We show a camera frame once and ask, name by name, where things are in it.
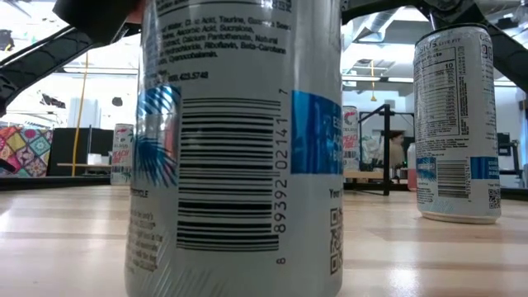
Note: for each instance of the person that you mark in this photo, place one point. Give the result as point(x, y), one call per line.
point(397, 150)

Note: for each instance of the round silver air duct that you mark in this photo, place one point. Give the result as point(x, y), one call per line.
point(363, 24)

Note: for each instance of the black aluminium rig frame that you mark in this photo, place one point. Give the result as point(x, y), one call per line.
point(513, 194)
point(62, 183)

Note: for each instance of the long ceiling light strip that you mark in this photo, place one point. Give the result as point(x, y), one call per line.
point(392, 79)
point(103, 71)

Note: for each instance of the black monitor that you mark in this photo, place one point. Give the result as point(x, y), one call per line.
point(503, 144)

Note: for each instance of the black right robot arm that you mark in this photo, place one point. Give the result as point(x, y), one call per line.
point(511, 53)

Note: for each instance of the white box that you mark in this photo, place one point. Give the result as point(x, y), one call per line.
point(97, 159)

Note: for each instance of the white column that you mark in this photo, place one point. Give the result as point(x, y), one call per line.
point(84, 111)

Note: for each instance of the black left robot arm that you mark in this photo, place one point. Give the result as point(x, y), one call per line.
point(41, 62)

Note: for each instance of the white can black lid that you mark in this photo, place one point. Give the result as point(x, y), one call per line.
point(350, 140)
point(453, 144)

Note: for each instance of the pink white Spindrift can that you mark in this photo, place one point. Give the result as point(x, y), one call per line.
point(411, 173)

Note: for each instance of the wooden shelf black metal legs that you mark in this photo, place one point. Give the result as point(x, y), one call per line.
point(386, 148)

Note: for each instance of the colourful patterned quilt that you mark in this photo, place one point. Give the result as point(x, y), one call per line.
point(29, 144)

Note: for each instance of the black monitor stand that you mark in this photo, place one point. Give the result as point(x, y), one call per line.
point(515, 154)

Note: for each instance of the small black round fixture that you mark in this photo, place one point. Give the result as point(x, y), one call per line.
point(117, 101)

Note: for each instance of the white peach vibe can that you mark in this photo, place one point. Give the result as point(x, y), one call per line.
point(122, 154)

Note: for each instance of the black desk partition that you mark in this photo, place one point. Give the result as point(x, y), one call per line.
point(66, 144)

